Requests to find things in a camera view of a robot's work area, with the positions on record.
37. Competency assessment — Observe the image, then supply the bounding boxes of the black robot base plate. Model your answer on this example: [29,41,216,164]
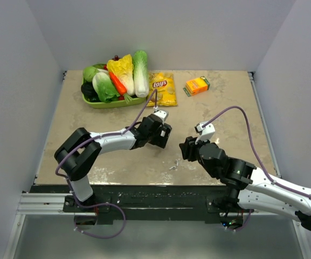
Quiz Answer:
[30,185,248,226]

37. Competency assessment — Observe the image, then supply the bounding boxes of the yellow toy cabbage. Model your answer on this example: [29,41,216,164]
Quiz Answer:
[107,54,135,96]

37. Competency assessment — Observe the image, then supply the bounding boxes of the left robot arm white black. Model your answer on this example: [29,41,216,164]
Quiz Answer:
[54,110,172,212]

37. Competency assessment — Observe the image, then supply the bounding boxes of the orange green carton box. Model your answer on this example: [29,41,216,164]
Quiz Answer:
[183,76,210,97]

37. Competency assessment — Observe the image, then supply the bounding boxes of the orange toy carrot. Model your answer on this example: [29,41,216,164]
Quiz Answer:
[109,72,132,104]

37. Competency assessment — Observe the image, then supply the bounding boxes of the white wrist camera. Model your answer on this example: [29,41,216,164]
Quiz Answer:
[153,106,169,124]
[195,121,215,145]

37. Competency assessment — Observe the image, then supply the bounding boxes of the green white bok choy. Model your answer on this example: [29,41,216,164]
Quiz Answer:
[92,72,120,103]

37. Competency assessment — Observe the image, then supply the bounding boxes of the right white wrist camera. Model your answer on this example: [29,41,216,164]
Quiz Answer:
[195,121,215,145]

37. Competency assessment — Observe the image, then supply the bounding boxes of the yellow Lays chips bag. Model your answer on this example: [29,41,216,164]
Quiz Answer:
[147,72,177,107]

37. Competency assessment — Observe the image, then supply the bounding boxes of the dark green toy vegetable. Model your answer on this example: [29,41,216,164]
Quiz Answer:
[81,82,100,103]

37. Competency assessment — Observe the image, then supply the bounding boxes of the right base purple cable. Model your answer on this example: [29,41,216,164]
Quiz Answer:
[224,209,253,233]

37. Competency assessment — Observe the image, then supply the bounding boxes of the green plastic vegetable tray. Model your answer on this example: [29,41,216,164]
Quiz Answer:
[82,79,146,109]

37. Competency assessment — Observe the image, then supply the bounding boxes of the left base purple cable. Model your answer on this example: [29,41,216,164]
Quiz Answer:
[73,202,128,240]

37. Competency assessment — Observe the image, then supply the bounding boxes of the dark red toy grapes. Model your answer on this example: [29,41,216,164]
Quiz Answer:
[113,55,120,61]

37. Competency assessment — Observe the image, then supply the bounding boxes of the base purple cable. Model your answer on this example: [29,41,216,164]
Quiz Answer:
[73,202,128,240]
[224,209,253,233]

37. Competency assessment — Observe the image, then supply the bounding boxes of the round green cabbage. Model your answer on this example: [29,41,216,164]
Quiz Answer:
[82,66,99,83]

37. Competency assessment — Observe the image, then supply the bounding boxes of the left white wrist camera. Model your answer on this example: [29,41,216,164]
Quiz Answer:
[153,106,169,124]

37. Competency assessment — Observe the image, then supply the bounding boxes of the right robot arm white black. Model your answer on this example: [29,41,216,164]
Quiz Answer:
[179,137,311,231]

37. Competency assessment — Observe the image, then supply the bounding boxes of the tall green napa cabbage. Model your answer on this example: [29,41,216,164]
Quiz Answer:
[133,50,149,98]

